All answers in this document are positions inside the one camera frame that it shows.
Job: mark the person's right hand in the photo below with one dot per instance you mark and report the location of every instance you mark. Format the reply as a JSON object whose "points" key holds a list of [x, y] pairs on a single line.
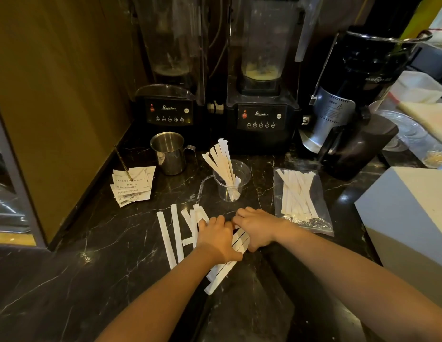
{"points": [[260, 227]]}

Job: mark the person's left hand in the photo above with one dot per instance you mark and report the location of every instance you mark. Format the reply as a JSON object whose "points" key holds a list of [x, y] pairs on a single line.
{"points": [[215, 242]]}

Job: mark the person's right fingers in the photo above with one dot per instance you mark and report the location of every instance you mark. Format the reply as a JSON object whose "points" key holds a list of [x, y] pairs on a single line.
{"points": [[244, 216]]}

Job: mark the person's left thumb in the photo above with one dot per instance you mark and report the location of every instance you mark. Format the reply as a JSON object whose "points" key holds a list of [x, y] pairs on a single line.
{"points": [[236, 256]]}

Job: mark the paper-wrapped stirrer with black line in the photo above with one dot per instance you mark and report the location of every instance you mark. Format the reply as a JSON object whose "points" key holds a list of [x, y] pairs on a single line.
{"points": [[224, 272]]}

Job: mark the person's right forearm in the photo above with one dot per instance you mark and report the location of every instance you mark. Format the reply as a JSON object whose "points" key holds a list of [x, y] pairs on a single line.
{"points": [[356, 281]]}

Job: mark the person's left forearm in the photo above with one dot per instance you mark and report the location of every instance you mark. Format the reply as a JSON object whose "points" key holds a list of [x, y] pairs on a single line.
{"points": [[160, 299]]}

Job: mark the clear plastic measuring cup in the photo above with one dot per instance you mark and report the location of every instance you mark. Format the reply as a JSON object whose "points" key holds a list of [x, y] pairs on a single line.
{"points": [[238, 188]]}

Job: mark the bagged heap of wrapped sticks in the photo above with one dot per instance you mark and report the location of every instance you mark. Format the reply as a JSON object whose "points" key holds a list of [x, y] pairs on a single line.
{"points": [[295, 195]]}

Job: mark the bundle of wrapped sticks upright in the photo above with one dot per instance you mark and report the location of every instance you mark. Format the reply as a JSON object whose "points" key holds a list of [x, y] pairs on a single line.
{"points": [[221, 162]]}

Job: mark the spread of white wrapped sticks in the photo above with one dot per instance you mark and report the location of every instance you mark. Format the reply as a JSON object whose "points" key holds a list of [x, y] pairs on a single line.
{"points": [[176, 235]]}

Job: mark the clear plastic bag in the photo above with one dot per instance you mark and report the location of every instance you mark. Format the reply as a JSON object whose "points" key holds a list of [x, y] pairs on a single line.
{"points": [[322, 210]]}

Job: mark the stainless steel pitcher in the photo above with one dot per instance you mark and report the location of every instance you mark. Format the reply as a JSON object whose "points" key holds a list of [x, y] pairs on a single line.
{"points": [[169, 153]]}

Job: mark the black blender with yellow residue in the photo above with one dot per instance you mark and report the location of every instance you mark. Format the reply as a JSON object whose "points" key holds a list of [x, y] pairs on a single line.
{"points": [[262, 110]]}

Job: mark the stack of paper receipts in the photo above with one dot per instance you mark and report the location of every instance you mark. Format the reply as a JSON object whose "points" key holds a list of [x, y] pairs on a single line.
{"points": [[135, 188]]}

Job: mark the metal receipt spike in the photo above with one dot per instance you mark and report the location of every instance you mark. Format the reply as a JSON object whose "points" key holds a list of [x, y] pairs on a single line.
{"points": [[123, 163]]}

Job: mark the black blender with clear cover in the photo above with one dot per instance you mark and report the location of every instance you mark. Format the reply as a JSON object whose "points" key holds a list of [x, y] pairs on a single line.
{"points": [[169, 106]]}

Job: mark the black and silver juicer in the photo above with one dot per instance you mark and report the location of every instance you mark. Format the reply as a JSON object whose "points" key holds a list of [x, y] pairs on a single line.
{"points": [[345, 113]]}

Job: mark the white cardboard box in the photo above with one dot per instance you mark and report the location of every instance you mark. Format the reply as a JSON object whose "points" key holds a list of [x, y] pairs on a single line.
{"points": [[409, 213]]}

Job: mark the clear glass plate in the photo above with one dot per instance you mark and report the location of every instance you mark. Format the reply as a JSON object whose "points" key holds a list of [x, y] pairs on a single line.
{"points": [[406, 128]]}

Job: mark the yellow food in plastic wrap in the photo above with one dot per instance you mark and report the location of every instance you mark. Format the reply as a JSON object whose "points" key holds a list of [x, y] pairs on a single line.
{"points": [[436, 159]]}

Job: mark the white plastic container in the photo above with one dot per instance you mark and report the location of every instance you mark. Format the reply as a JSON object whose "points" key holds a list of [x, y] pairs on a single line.
{"points": [[416, 87]]}

